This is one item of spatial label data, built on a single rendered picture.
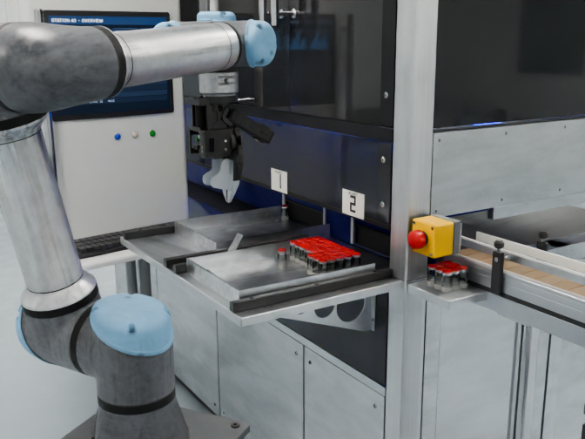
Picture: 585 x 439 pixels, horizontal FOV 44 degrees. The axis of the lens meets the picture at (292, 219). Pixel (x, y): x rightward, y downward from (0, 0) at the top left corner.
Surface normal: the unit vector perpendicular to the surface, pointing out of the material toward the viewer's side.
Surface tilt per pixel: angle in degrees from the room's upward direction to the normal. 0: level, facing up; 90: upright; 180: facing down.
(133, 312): 8
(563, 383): 90
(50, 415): 0
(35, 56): 72
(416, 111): 90
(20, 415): 0
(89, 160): 90
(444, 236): 90
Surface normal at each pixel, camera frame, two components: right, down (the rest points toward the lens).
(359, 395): -0.85, 0.14
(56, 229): 0.83, 0.14
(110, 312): 0.11, -0.94
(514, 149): 0.53, 0.21
